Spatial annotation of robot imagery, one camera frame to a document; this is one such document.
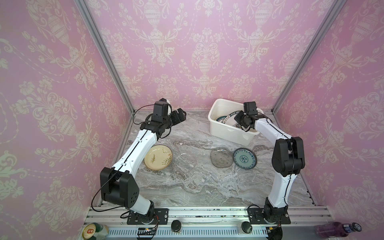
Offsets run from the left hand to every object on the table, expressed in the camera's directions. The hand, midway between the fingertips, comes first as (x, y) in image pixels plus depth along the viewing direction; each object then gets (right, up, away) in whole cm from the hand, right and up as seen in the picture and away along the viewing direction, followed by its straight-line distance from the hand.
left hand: (181, 116), depth 82 cm
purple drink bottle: (+70, -51, -16) cm, 88 cm away
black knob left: (-1, -48, -18) cm, 51 cm away
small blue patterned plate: (+39, -26, +13) cm, 49 cm away
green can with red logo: (-34, -49, -20) cm, 63 cm away
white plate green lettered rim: (+32, -1, +24) cm, 40 cm away
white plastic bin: (+24, +7, +24) cm, 35 cm away
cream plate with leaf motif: (-16, -26, +13) cm, 33 cm away
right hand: (+35, +1, +16) cm, 39 cm away
